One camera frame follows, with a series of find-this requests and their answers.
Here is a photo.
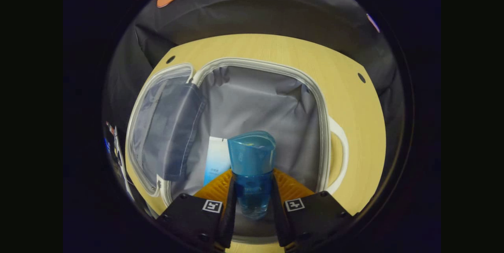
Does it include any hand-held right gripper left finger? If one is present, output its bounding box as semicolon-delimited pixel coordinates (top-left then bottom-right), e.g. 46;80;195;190
157;168;238;253

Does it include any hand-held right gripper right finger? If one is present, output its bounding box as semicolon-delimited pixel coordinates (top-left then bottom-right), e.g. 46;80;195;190
272;168;353;253

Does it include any blue toner bottle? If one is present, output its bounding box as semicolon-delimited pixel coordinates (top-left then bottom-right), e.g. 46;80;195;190
227;130;276;220

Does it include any white suitcase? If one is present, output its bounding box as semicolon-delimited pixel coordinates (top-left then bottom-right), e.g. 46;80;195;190
125;57;350;246

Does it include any black backdrop cloth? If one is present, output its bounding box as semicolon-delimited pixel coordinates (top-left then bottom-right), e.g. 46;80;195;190
103;0;406;190

